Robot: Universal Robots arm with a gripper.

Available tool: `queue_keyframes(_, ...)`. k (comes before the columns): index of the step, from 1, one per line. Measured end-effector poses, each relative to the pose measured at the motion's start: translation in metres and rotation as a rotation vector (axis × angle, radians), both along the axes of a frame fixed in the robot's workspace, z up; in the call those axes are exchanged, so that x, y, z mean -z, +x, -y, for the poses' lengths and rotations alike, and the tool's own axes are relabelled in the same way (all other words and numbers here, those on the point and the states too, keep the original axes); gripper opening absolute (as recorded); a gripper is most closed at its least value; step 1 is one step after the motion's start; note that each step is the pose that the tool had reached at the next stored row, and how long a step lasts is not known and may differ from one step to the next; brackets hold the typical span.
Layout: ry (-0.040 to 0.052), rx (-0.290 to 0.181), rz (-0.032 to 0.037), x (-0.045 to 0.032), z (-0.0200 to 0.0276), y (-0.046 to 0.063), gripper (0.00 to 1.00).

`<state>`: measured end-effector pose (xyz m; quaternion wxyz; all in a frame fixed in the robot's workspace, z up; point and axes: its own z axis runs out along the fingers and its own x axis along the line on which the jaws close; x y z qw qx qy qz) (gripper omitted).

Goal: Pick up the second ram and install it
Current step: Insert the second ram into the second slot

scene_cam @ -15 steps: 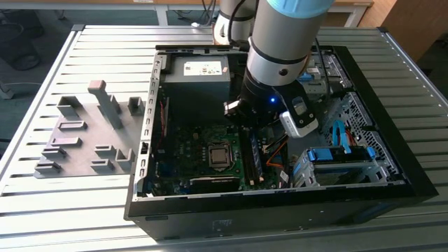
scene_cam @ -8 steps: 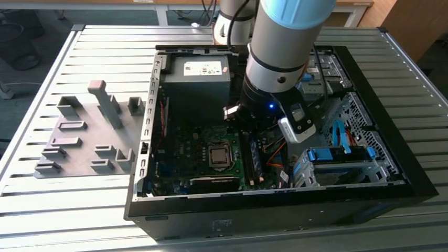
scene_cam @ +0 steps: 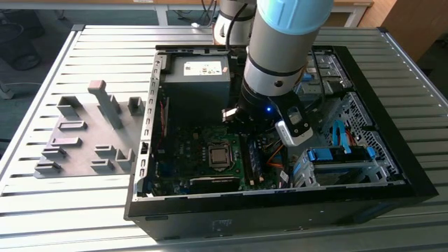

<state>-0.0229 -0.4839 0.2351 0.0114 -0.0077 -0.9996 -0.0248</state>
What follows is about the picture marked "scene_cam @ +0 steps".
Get small silver wrist camera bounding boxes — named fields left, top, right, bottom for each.
left=220, top=107, right=240, bottom=124

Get thin red wire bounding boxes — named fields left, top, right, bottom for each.
left=158, top=101, right=170, bottom=149

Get black wheeled container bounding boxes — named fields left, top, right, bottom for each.
left=0, top=10, right=46, bottom=71

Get blue RAM stick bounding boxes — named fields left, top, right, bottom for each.
left=247, top=136, right=258, bottom=183

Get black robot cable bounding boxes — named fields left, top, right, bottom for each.
left=226, top=0, right=250, bottom=53

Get green motherboard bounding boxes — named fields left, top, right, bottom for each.
left=152, top=122, right=282, bottom=196

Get wooden cabinet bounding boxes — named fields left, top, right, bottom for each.
left=382, top=0, right=448, bottom=63

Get blue carrier with black disk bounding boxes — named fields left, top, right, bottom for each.
left=307, top=146, right=376, bottom=164

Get square CPU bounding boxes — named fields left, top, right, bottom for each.
left=208, top=143, right=235, bottom=169

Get black open PC case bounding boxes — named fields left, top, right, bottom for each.
left=124, top=44, right=439, bottom=241

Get blue flat data wire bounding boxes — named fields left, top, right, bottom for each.
left=331, top=119, right=354, bottom=155

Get wooden desk white legs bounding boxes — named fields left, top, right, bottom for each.
left=154, top=0, right=375, bottom=27

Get orange flat wire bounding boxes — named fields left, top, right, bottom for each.
left=344, top=128, right=363, bottom=147

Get black RAM slot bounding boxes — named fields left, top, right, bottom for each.
left=240, top=133, right=250, bottom=186

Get grey metal disk bay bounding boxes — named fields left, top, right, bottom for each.
left=292, top=146, right=407, bottom=188
left=296, top=49, right=354, bottom=111

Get black graphics card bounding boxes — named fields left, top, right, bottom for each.
left=188, top=175, right=243, bottom=195

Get grey power supply unit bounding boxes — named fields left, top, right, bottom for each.
left=162, top=56, right=232, bottom=119

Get grey parts rack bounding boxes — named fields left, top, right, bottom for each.
left=34, top=80, right=147, bottom=181

